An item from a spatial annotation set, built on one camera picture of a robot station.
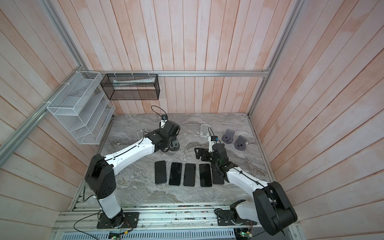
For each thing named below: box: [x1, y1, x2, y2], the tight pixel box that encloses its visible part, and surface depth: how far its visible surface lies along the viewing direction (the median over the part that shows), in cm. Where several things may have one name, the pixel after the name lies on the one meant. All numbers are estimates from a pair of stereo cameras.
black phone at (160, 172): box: [154, 160, 167, 184], surface depth 90 cm
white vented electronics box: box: [60, 228, 235, 240], surface depth 71 cm
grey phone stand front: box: [221, 129, 235, 144], surface depth 102 cm
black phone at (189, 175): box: [183, 163, 196, 187], surface depth 89 cm
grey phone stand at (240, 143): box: [234, 135, 247, 151], surface depth 100 cm
